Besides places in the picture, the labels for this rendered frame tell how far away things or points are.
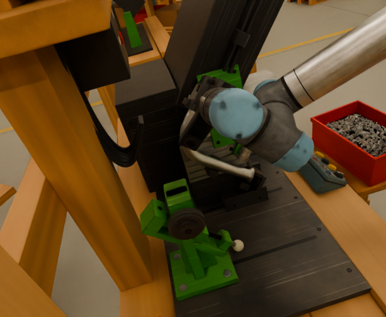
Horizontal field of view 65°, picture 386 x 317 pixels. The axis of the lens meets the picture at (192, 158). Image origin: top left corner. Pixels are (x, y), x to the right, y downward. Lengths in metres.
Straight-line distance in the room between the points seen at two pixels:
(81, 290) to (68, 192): 1.53
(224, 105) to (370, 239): 0.55
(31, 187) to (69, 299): 1.57
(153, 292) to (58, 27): 0.64
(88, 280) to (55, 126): 1.67
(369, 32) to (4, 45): 0.53
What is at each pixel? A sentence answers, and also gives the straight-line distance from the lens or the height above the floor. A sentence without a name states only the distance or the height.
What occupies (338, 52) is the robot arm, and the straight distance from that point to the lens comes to 0.61.
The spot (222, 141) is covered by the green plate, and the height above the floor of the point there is 1.08.
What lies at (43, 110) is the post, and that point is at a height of 1.40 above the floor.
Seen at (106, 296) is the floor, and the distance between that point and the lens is 2.02.
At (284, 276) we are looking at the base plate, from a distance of 0.78.
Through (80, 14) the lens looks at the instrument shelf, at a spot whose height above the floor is 1.52.
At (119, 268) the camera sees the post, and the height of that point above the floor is 0.97.
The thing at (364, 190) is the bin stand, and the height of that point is 0.80.
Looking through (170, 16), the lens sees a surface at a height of 0.84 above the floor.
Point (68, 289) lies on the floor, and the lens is 2.18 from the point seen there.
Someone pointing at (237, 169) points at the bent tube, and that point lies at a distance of 0.86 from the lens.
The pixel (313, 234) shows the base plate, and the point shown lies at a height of 0.90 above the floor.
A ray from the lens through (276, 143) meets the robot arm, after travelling 0.51.
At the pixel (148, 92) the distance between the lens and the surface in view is 0.89.
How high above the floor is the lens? 1.57
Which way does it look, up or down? 36 degrees down
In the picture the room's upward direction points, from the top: 15 degrees counter-clockwise
